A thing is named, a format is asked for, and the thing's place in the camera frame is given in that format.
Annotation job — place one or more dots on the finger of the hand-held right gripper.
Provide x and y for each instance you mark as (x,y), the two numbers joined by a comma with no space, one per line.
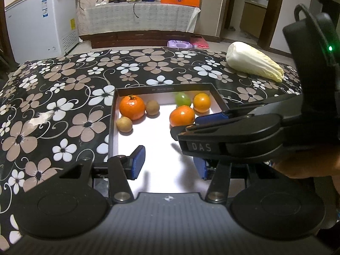
(209,117)
(225,126)

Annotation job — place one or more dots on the napa cabbage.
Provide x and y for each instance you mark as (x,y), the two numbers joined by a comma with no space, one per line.
(252,62)

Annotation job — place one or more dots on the white chest freezer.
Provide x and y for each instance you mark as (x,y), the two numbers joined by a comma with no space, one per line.
(34,26)

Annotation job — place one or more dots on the person's right hand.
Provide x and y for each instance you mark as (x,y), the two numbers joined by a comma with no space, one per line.
(305,170)

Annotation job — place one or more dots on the tan kiwi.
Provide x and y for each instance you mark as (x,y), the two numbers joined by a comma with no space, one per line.
(124,124)

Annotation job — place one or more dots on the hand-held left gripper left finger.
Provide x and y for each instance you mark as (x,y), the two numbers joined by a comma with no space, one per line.
(138,162)

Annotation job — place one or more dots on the purple plastic toy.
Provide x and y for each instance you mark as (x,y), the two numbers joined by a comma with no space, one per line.
(180,44)

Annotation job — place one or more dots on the smooth orange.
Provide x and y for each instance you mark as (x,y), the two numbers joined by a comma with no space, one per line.
(202,102)

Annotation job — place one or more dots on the dark wooden television cabinet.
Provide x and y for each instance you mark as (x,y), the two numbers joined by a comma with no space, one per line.
(132,39)

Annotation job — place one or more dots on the pink slippers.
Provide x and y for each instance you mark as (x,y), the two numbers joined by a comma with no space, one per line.
(200,42)

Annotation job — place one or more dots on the brown kiwi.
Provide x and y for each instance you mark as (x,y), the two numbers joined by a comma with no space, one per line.
(152,108)

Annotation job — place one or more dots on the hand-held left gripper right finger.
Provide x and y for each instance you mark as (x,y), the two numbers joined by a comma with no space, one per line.
(200,168)

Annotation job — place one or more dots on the black floral tablecloth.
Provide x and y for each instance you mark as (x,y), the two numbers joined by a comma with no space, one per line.
(66,98)

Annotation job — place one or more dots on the green tomato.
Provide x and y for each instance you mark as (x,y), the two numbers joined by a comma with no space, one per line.
(182,99)

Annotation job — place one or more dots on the white crumpled paper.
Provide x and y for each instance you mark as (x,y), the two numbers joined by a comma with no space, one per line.
(101,3)

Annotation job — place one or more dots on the wooden kitchen cabinet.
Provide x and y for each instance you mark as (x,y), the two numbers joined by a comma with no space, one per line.
(252,18)

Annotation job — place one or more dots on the large mandarin with stem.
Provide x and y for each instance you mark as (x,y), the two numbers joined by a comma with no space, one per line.
(132,108)

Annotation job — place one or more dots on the black cardboard box white inside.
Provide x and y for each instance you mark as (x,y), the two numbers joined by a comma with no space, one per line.
(156,148)

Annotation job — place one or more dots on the dimpled orange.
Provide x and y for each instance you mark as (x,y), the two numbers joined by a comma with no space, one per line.
(181,116)

